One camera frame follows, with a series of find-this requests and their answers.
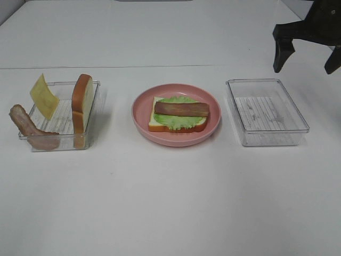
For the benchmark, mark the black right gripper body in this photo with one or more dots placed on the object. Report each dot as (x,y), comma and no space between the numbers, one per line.
(321,25)

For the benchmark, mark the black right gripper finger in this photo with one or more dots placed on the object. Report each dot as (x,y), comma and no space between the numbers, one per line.
(334,61)
(283,50)

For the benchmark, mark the bacon strip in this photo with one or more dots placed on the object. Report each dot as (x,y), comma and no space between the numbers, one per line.
(29,128)
(194,109)

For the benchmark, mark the green lettuce leaf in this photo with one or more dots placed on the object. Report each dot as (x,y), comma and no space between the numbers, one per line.
(174,123)

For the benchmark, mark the bread slice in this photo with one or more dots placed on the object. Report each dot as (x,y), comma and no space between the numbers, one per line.
(196,129)
(81,104)

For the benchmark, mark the yellow cheese slice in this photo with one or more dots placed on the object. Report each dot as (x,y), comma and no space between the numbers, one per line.
(43,98)

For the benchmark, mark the clear right plastic container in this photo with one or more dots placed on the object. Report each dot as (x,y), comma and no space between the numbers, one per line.
(264,113)

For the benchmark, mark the clear plastic container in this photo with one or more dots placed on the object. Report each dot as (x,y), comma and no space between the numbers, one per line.
(264,113)
(61,122)

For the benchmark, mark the pink round plate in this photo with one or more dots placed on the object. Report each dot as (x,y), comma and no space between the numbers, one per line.
(142,108)

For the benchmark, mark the clear left plastic container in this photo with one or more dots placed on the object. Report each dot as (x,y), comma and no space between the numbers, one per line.
(61,122)

